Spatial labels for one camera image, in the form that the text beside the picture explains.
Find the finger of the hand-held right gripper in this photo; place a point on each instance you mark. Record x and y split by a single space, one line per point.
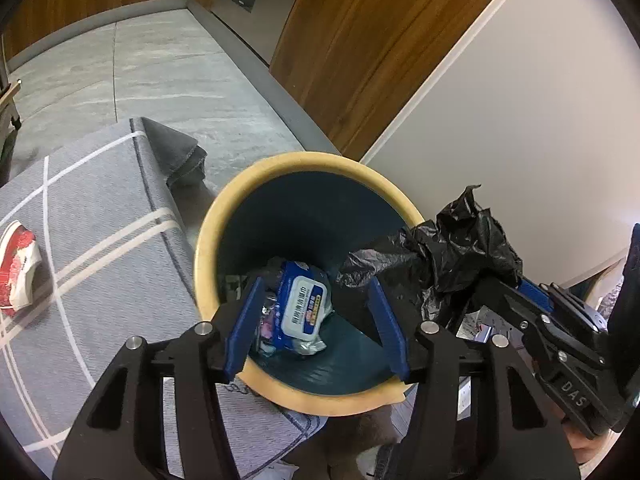
550 335
560 305

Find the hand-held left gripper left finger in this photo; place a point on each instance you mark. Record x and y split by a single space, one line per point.
246 322

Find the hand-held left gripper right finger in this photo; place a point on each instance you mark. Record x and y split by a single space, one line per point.
389 330

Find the blue wet wipes packet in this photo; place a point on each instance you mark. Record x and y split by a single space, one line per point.
300 310

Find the black plastic bag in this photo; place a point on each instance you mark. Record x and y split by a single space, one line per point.
465 240

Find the yellow-rimmed blue waste bin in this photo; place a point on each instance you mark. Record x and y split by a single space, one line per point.
310 210

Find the person's right hand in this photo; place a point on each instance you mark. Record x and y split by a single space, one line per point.
587 447

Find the silver foil wrapper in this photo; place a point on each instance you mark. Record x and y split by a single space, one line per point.
307 347

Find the white bag with red print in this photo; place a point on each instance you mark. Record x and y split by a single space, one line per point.
482 327

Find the grey checked mat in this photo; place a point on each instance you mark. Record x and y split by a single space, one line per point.
100 220

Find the red and white packet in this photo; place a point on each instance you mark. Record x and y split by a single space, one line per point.
17 265

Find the tall wooden panel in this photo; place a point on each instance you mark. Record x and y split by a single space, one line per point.
380 50

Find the stainless steel appliance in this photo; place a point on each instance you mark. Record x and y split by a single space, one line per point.
250 10

